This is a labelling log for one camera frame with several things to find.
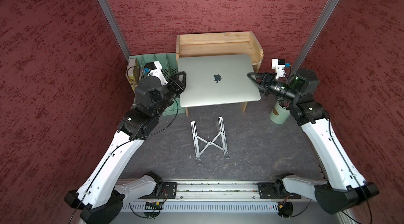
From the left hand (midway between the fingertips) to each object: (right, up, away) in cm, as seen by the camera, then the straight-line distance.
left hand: (188, 79), depth 60 cm
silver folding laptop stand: (+4, -35, +29) cm, 46 cm away
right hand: (+22, -1, +1) cm, 22 cm away
